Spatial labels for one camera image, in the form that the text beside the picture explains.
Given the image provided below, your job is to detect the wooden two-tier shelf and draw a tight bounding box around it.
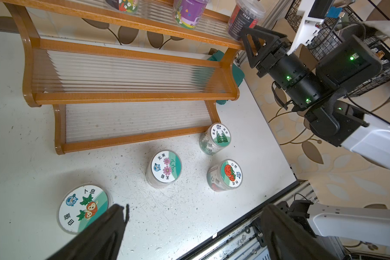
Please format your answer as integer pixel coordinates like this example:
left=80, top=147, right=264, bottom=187
left=4, top=1, right=243, bottom=154

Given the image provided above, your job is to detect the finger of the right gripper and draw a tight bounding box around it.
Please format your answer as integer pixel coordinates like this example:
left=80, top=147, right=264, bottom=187
left=240, top=26, right=288, bottom=68

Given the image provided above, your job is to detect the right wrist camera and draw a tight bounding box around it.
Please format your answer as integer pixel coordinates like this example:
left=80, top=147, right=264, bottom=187
left=286, top=0, right=334, bottom=56

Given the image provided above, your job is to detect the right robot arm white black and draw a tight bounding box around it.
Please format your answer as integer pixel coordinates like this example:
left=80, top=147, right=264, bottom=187
left=240, top=26, right=390, bottom=247

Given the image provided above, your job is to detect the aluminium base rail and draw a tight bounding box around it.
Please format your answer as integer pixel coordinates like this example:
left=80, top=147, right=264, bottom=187
left=178, top=180, right=348, bottom=260

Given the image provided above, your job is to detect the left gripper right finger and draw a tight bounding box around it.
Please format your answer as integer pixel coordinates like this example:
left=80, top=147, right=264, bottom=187
left=261, top=205, right=336, bottom=260

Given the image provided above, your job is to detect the white paper in basket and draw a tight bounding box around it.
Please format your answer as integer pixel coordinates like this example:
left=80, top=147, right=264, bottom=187
left=363, top=21, right=390, bottom=40

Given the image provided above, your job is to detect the tomato label seed jar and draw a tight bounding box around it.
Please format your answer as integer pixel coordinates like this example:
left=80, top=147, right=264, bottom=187
left=206, top=159, right=243, bottom=192

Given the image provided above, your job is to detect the grass label seed jar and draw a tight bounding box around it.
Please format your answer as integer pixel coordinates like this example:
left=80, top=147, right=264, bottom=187
left=199, top=123, right=231, bottom=156

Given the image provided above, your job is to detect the clear seed jar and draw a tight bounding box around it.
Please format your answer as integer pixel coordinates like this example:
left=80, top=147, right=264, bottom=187
left=105, top=0, right=139, bottom=14
left=227, top=0, right=266, bottom=41
left=172, top=0, right=209, bottom=29

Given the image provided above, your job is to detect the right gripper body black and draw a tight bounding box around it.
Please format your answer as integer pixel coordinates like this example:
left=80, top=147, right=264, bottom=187
left=256, top=45, right=328, bottom=111

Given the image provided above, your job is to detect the right black wire basket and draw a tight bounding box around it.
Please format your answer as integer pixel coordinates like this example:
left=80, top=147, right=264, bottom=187
left=284, top=0, right=390, bottom=98

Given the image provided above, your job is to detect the flower label seed jar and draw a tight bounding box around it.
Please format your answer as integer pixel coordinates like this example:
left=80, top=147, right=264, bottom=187
left=145, top=150, right=183, bottom=188

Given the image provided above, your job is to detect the carrot label seed jar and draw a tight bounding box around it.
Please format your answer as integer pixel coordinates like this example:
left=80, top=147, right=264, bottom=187
left=57, top=183, right=112, bottom=235

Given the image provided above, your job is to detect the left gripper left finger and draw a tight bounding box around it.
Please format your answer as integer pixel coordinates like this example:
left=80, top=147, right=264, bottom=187
left=49, top=204, right=130, bottom=260

